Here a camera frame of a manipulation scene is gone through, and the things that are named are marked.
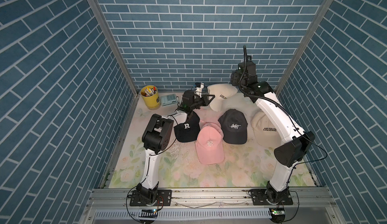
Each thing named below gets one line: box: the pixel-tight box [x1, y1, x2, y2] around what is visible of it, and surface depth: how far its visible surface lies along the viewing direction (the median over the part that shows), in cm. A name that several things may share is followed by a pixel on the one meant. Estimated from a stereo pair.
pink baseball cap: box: [195, 121, 225, 165], surface depth 90 cm
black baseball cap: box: [173, 110, 201, 143], surface depth 96 cm
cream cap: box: [207, 83, 239, 112], surface depth 94 cm
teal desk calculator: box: [160, 93, 178, 107], surface depth 115 cm
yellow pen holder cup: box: [140, 85, 162, 110], surface depth 107 cm
